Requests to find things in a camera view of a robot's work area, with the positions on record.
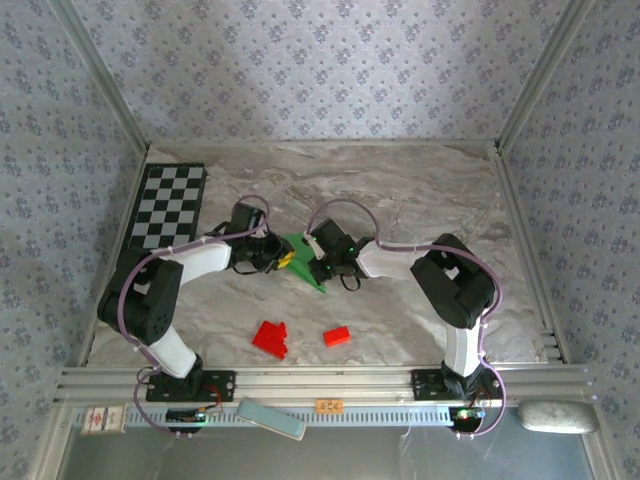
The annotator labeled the black grey checkerboard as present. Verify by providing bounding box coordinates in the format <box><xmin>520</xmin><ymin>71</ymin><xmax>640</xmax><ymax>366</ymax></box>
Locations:
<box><xmin>115</xmin><ymin>163</ymin><xmax>209</xmax><ymax>251</ymax></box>

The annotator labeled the green square paper sheet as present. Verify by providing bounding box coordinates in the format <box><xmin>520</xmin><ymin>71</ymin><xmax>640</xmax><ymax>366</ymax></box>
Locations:
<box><xmin>279</xmin><ymin>232</ymin><xmax>329</xmax><ymax>294</ymax></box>

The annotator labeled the aluminium frame rail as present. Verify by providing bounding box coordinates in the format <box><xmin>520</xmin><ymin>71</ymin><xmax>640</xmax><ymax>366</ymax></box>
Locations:
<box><xmin>53</xmin><ymin>363</ymin><xmax>597</xmax><ymax>404</ymax></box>

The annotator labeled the small red toy brick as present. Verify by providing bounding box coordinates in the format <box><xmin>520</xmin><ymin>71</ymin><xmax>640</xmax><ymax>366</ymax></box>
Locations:
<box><xmin>322</xmin><ymin>325</ymin><xmax>352</xmax><ymax>348</ymax></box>

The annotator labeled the grey slotted cable duct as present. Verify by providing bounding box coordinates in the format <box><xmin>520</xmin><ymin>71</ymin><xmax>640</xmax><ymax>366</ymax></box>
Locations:
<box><xmin>124</xmin><ymin>404</ymin><xmax>457</xmax><ymax>429</ymax></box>

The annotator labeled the red toy brick cluster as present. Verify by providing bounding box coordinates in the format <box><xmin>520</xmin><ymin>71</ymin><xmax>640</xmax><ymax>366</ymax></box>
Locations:
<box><xmin>251</xmin><ymin>320</ymin><xmax>291</xmax><ymax>360</ymax></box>

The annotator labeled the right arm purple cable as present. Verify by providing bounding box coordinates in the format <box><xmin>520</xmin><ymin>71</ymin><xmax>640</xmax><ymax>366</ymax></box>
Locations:
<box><xmin>304</xmin><ymin>198</ymin><xmax>509</xmax><ymax>441</ymax></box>

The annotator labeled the small circuit board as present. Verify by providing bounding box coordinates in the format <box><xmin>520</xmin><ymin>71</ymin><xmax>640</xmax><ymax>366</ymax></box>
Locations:
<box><xmin>165</xmin><ymin>407</ymin><xmax>209</xmax><ymax>427</ymax></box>
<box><xmin>452</xmin><ymin>406</ymin><xmax>487</xmax><ymax>424</ymax></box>

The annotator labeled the grey-blue flat block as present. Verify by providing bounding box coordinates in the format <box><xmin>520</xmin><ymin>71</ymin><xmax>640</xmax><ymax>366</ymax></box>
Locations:
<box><xmin>234</xmin><ymin>397</ymin><xmax>308</xmax><ymax>442</ymax></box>

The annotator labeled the aluminium frame post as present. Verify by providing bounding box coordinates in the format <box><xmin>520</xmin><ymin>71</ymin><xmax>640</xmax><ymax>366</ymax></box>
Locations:
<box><xmin>49</xmin><ymin>0</ymin><xmax>152</xmax><ymax>152</ymax></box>
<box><xmin>493</xmin><ymin>0</ymin><xmax>597</xmax><ymax>152</ymax></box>

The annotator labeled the grey stone-like pouch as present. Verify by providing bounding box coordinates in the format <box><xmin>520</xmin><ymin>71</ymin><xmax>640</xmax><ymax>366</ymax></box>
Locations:
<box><xmin>516</xmin><ymin>399</ymin><xmax>599</xmax><ymax>435</ymax></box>

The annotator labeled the red white sticker card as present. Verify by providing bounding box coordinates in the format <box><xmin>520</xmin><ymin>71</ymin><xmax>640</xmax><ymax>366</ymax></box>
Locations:
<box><xmin>79</xmin><ymin>405</ymin><xmax>127</xmax><ymax>436</ymax></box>

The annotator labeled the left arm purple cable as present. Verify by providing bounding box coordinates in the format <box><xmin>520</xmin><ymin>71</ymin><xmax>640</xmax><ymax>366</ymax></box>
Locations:
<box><xmin>117</xmin><ymin>194</ymin><xmax>274</xmax><ymax>440</ymax></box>

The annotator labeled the right small circuit board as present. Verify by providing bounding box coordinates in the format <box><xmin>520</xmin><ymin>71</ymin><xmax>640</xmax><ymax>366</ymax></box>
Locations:
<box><xmin>452</xmin><ymin>406</ymin><xmax>487</xmax><ymax>424</ymax></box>

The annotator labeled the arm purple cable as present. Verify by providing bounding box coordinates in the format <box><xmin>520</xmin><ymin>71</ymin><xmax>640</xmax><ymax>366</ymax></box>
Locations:
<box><xmin>304</xmin><ymin>198</ymin><xmax>509</xmax><ymax>441</ymax></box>
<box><xmin>117</xmin><ymin>194</ymin><xmax>274</xmax><ymax>440</ymax></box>

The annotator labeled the left small circuit board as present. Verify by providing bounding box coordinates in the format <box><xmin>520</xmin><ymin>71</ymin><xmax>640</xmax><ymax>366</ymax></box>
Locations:
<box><xmin>165</xmin><ymin>407</ymin><xmax>209</xmax><ymax>427</ymax></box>

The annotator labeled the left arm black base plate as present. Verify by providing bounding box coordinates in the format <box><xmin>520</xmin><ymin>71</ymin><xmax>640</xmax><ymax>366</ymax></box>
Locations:
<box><xmin>145</xmin><ymin>369</ymin><xmax>237</xmax><ymax>403</ymax></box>

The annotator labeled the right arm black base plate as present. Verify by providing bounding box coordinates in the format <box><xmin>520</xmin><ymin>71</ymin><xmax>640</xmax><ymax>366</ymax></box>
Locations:
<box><xmin>409</xmin><ymin>368</ymin><xmax>504</xmax><ymax>402</ymax></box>

